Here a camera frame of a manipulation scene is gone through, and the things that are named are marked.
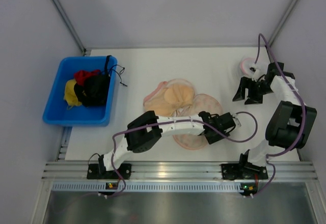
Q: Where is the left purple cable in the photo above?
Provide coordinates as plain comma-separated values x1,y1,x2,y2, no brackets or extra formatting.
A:
106,111,258,197

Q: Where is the beige bra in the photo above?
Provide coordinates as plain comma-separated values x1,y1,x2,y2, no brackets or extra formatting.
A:
148,84,195,117

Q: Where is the floral mesh laundry bag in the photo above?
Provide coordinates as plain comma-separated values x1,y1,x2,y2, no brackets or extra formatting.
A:
143,78,223,150

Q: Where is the yellow garment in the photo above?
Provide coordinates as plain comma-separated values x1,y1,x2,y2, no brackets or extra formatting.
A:
64,79,82,110

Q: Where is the aluminium mounting rail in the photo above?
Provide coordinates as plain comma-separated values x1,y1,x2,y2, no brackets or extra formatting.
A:
41,161,318,182

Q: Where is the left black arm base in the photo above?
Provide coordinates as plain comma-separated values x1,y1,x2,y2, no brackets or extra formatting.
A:
87,162,132,180

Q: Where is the slotted cable duct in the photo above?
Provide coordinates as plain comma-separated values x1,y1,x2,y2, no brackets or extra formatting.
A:
52,182,256,192

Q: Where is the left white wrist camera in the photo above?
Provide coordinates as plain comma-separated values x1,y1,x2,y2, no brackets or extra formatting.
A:
232,116,241,128

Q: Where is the black bra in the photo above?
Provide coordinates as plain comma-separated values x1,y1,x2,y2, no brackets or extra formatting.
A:
74,55,127,107

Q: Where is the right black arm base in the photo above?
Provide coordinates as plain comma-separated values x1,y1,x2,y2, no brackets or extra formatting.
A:
221,163,268,181

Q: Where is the round pink mesh laundry bag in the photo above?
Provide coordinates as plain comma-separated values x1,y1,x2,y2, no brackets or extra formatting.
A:
239,58,255,76

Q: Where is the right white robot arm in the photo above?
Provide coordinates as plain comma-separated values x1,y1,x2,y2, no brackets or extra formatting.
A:
233,61,317,171

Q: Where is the red garment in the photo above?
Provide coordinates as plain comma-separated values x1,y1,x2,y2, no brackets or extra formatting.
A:
73,69,101,87

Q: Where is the blue plastic bin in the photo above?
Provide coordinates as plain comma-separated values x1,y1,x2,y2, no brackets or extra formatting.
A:
43,56,118,127

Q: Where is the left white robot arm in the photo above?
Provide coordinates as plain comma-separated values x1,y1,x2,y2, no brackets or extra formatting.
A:
98,110,238,174

